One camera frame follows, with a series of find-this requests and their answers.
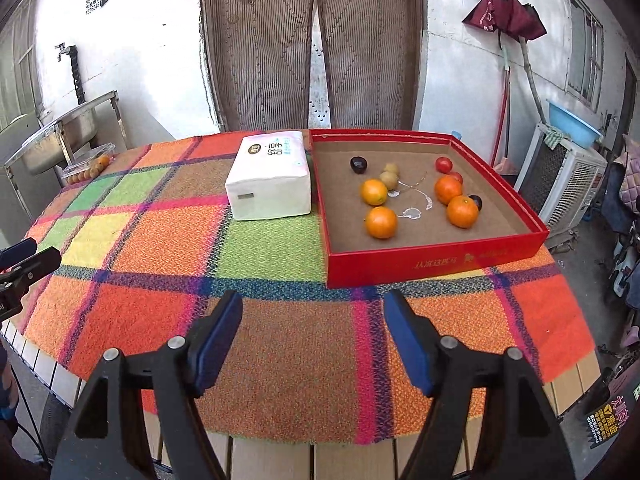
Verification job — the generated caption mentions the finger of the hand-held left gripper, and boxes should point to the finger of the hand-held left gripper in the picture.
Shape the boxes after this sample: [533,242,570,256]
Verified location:
[0,239,37,268]
[0,247,62,291]

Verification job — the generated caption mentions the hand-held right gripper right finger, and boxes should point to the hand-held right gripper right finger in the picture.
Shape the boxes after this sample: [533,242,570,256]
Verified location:
[383,289,576,480]

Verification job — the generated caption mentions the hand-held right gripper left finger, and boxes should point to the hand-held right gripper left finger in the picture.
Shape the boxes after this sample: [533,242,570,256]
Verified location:
[50,290,244,480]

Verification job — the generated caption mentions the red cardboard box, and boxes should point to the red cardboard box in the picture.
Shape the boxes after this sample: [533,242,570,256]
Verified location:
[308,129,550,289]

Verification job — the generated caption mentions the yellowish smooth orange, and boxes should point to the yellowish smooth orange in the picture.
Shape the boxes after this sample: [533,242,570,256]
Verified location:
[365,206,399,239]

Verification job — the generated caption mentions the large orange with stem mark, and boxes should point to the large orange with stem mark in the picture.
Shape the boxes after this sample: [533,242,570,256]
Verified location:
[446,195,480,229]

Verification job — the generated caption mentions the small smooth orange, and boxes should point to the small smooth orange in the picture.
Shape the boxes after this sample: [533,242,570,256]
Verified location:
[360,179,389,207]

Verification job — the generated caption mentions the deep orange tangerine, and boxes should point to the deep orange tangerine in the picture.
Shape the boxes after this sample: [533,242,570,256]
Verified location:
[434,175,464,206]

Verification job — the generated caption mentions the colourful plaid blanket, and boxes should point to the colourful plaid blanket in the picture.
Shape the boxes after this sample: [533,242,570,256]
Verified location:
[15,130,601,446]

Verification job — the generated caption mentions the stainless steel sink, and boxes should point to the stainless steel sink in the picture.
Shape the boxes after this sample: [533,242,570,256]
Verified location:
[5,91,128,176]

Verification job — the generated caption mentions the clear plastic container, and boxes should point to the clear plastic container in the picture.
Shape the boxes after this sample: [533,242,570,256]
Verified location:
[62,143,117,186]

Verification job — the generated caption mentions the pile of brown longans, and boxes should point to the pile of brown longans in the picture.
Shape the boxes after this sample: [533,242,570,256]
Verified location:
[66,155,112,185]

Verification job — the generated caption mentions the clear plastic film scrap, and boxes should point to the clear plastic film scrap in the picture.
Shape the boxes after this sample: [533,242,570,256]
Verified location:
[395,170,433,223]

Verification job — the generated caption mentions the white tissue pack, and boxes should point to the white tissue pack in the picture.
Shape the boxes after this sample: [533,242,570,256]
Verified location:
[225,131,313,222]

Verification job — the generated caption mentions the yellow black sticker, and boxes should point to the yellow black sticker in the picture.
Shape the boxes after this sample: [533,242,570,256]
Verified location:
[582,400,626,451]

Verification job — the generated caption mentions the white air conditioner unit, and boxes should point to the white air conditioner unit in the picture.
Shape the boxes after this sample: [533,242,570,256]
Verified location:
[515,122,608,236]

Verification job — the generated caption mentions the parked scooter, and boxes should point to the parked scooter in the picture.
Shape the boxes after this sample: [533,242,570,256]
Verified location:
[600,132,640,411]

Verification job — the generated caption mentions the red pole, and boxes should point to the red pole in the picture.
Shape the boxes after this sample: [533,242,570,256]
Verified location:
[492,67,512,166]

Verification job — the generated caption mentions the blue plastic basin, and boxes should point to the blue plastic basin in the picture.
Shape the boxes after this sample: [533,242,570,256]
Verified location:
[547,99,603,148]

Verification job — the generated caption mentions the dark red umbrella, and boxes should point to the dark red umbrella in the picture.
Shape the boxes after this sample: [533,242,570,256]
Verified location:
[462,0,548,43]

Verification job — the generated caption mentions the barred window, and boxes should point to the barred window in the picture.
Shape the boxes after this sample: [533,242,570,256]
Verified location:
[566,0,605,111]

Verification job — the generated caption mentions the black spiral hose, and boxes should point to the black spiral hose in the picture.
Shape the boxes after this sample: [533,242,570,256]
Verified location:
[67,45,85,106]

